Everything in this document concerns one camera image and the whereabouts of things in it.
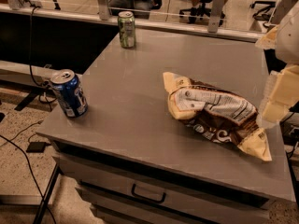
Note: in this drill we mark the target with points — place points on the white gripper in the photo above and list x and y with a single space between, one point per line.
289 42

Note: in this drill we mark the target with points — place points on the brown chip bag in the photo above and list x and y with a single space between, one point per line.
218 115

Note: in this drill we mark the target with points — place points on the green soda can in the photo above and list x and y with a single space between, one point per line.
126 22

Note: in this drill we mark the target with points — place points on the blue pepsi can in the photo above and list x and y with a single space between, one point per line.
69 93

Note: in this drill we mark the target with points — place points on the black chair base right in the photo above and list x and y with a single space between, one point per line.
263 14

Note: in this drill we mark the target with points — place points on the black office chair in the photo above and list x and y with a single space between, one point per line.
200 11

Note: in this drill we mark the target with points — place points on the grey drawer cabinet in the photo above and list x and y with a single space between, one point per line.
127 136

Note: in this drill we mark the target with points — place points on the black power adapter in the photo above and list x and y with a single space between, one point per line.
36 147

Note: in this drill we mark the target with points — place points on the black drawer handle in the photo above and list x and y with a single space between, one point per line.
148 195

